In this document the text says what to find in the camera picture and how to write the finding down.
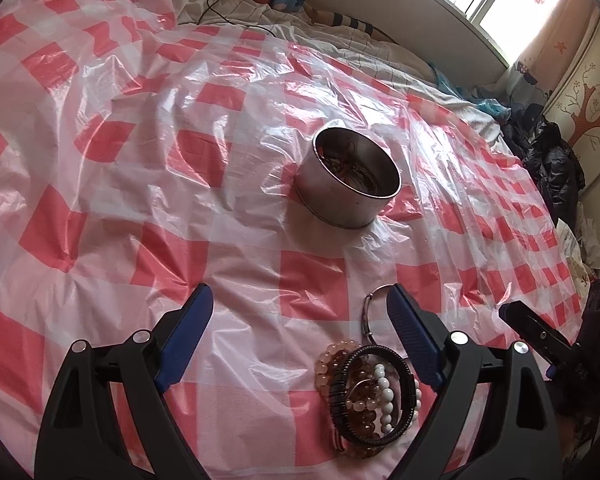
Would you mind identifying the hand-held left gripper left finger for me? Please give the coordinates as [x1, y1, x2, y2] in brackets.
[35, 283, 214, 480]

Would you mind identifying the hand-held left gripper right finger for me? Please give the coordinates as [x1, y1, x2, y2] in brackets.
[386, 284, 564, 480]

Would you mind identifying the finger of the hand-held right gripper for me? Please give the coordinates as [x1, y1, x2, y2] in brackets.
[498, 301, 583, 367]

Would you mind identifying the thin metal bangle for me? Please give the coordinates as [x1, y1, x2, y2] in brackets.
[363, 284, 397, 347]

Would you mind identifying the white bead bracelet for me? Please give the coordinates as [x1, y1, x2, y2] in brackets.
[372, 364, 422, 437]

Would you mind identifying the pink bead bracelet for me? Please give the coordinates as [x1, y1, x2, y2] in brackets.
[315, 340, 367, 413]

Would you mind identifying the black braided leather bracelet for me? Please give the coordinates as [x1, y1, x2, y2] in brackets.
[328, 344, 418, 446]

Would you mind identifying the amber bead bracelet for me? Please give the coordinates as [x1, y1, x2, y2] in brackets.
[344, 360, 387, 457]

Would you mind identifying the round metal tin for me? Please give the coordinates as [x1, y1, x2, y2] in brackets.
[293, 126, 402, 230]

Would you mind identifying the heap of light clothes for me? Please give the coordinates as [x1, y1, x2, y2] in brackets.
[555, 201, 600, 302]

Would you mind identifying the red checkered plastic sheet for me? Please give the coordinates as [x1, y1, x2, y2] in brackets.
[0, 0, 588, 480]

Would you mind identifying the black puffer jacket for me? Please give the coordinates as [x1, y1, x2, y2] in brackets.
[502, 102, 587, 224]

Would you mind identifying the blue plastic bag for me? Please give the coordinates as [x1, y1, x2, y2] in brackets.
[429, 62, 512, 122]

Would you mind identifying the wardrobe with tree sticker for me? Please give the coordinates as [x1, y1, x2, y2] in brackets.
[544, 14, 600, 202]

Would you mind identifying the pink cartoon curtain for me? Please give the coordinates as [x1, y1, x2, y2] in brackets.
[509, 56, 557, 111]

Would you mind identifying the striped pillow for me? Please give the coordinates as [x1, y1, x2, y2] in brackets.
[304, 5, 397, 44]

